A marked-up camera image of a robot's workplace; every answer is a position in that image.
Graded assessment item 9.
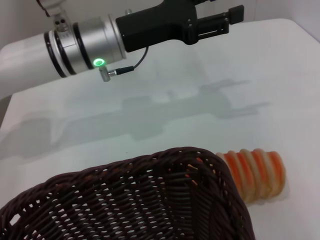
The dark brown woven basket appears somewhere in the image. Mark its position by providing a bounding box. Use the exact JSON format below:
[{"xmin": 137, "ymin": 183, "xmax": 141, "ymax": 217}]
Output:
[{"xmin": 0, "ymin": 146, "xmax": 256, "ymax": 240}]

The orange striped bread loaf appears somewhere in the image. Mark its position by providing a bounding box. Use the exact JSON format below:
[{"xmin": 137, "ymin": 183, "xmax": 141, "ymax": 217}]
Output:
[{"xmin": 215, "ymin": 148, "xmax": 286, "ymax": 206}]

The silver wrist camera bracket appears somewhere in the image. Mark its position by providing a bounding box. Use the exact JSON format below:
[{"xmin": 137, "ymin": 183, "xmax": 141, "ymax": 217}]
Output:
[{"xmin": 39, "ymin": 0, "xmax": 74, "ymax": 33}]

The black cable with metal plug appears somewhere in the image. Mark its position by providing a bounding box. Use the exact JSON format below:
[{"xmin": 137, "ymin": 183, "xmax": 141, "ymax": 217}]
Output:
[{"xmin": 98, "ymin": 45, "xmax": 150, "ymax": 83}]

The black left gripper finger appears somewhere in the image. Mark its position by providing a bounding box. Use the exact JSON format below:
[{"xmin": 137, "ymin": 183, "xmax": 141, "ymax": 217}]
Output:
[{"xmin": 197, "ymin": 4, "xmax": 245, "ymax": 31}]

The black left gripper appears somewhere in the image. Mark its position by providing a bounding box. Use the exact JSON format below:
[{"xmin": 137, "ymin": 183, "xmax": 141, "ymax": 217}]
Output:
[{"xmin": 115, "ymin": 0, "xmax": 231, "ymax": 53}]

